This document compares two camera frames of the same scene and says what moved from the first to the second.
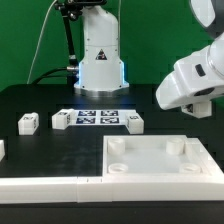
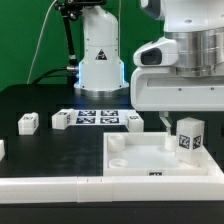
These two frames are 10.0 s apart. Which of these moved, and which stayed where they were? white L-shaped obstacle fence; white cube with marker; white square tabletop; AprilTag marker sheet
Moved: white cube with marker
Stayed: white square tabletop; AprilTag marker sheet; white L-shaped obstacle fence
